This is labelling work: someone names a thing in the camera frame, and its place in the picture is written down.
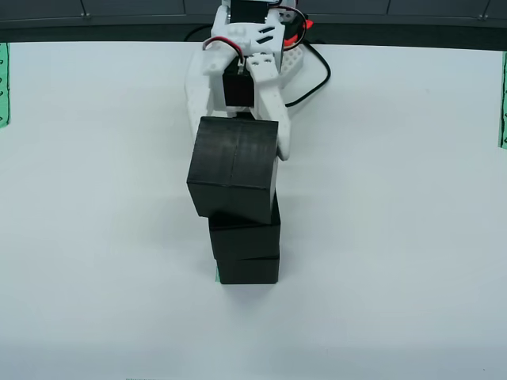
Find black block with seam line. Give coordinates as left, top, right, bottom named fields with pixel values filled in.
left=185, top=116, right=280, bottom=225

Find orange and black clamp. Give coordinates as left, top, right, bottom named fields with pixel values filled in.
left=283, top=9, right=314, bottom=48

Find dark grey background cabinet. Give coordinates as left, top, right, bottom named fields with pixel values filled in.
left=0, top=0, right=507, bottom=44

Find green tape strip black marks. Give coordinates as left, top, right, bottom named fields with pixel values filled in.
left=0, top=41, right=11, bottom=130
left=497, top=51, right=507, bottom=150

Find red black servo wire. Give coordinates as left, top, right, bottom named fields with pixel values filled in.
left=202, top=36, right=246, bottom=76

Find white perforated base plate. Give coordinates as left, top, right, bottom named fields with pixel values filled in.
left=276, top=44, right=307, bottom=80

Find black base cable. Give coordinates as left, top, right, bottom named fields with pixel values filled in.
left=184, top=25, right=213, bottom=43

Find black camera cable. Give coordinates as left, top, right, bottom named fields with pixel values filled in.
left=284, top=41, right=332, bottom=108

